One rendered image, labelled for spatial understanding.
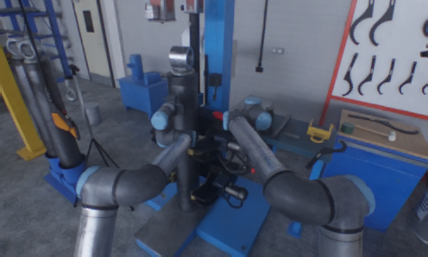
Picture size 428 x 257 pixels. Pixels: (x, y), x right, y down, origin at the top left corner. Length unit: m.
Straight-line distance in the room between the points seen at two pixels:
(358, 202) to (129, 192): 0.63
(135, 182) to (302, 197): 0.48
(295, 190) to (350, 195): 0.14
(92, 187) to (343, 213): 0.71
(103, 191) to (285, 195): 0.53
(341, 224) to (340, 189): 0.09
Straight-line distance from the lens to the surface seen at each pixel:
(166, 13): 1.26
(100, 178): 0.77
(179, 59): 1.45
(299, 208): 0.59
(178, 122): 1.59
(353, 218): 0.66
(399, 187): 2.46
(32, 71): 2.34
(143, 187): 0.73
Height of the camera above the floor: 1.90
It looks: 29 degrees down
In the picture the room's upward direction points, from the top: 1 degrees clockwise
